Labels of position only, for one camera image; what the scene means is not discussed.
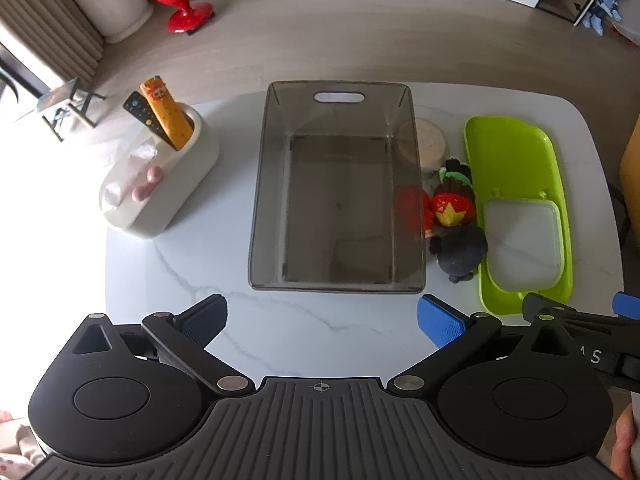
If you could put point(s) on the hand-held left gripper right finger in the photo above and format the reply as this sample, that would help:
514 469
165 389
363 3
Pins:
440 322

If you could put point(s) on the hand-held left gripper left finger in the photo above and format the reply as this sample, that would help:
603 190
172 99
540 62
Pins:
205 317

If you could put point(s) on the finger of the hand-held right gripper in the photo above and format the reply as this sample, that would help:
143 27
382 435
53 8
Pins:
629 305
600 340

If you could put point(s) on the black plush toy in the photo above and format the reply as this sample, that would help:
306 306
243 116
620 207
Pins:
462 252

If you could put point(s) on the red toy figure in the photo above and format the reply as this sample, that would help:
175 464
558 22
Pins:
428 210

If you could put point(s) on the crocheted strawberry hat doll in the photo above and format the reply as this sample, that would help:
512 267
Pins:
450 200

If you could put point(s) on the grey translucent storage bin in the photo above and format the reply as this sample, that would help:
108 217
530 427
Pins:
330 200

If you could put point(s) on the lime green bin lid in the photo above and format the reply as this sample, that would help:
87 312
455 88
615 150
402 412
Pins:
505 160

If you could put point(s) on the round beige case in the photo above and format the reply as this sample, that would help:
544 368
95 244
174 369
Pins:
432 142

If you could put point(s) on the white marble desktop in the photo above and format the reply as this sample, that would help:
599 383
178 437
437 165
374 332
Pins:
325 320

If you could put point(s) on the person's right hand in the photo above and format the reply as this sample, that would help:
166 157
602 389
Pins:
624 440

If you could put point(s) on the white tissue box organizer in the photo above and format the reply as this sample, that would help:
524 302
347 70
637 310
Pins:
170 195

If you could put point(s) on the yellow cloth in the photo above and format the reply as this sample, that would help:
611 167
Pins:
631 175

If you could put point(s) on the white tissue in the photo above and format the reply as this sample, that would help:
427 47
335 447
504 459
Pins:
142 155

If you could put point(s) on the orange cartoon remote control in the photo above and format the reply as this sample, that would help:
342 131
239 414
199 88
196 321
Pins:
170 115

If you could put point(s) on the black remote control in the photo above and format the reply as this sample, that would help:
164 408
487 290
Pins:
137 107

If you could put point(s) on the small side table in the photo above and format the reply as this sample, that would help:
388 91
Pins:
55 95

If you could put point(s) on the blue toy figure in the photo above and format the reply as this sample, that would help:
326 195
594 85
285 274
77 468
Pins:
602 5

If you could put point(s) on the white cylindrical appliance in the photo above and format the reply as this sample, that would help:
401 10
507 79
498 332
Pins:
110 0

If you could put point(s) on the beige curtain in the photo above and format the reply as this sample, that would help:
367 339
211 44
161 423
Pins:
45 20

